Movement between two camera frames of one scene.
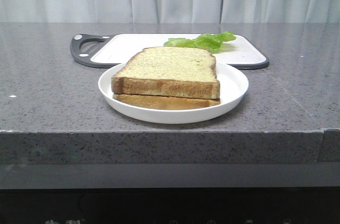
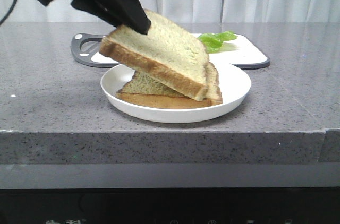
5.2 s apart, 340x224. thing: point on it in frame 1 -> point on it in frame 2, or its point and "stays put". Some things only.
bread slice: x=167 y=71 -> x=164 y=51
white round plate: x=234 y=87 stays put
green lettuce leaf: x=211 y=42 stays put
